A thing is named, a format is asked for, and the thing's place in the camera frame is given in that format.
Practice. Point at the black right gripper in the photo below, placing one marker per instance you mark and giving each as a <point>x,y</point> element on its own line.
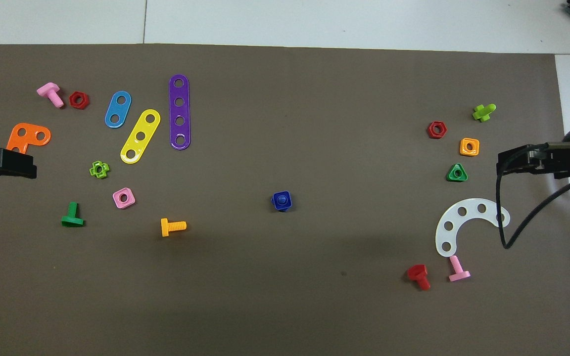
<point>552,163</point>

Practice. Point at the blue square nut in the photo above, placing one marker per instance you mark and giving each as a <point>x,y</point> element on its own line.
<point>274,197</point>

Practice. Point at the orange square nut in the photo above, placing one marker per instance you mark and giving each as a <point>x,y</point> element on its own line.
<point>463,151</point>

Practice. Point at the lime cross-head bolt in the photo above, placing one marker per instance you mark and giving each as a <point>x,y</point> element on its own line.
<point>483,113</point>

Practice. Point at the white curved hole strip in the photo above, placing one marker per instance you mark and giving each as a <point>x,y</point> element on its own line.
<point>471,207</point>

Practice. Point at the green triangle nut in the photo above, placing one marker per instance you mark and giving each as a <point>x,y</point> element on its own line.
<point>451,177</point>

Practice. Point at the green plastic bolt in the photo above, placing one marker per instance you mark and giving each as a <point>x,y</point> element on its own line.
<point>72,210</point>

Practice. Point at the lime cross-shaped nut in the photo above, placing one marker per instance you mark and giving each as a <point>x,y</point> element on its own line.
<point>93,170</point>

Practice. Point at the pink plastic bolt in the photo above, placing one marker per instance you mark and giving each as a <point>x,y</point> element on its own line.
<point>49,90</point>
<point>455,264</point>

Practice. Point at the red hex nut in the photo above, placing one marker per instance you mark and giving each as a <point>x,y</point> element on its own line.
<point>72,101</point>
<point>430,130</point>

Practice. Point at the pink square nut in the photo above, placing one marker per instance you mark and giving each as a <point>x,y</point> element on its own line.
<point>117,200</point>

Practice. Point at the blue two-hole strip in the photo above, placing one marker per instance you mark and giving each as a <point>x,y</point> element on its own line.
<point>118,110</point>

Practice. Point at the yellow three-hole strip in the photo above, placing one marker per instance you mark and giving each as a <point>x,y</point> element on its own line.
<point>145,127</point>

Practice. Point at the red plastic bolt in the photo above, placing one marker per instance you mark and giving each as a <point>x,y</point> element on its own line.
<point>416,272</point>

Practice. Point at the yellow-orange plastic bolt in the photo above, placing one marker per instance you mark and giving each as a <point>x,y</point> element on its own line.
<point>176,226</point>

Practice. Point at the purple four-hole strip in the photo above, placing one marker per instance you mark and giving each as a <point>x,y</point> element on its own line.
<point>179,111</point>

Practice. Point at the brown table mat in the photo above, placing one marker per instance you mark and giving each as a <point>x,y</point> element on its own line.
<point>314,123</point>

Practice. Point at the orange corner bracket plate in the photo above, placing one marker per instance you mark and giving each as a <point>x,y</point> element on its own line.
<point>29,132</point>

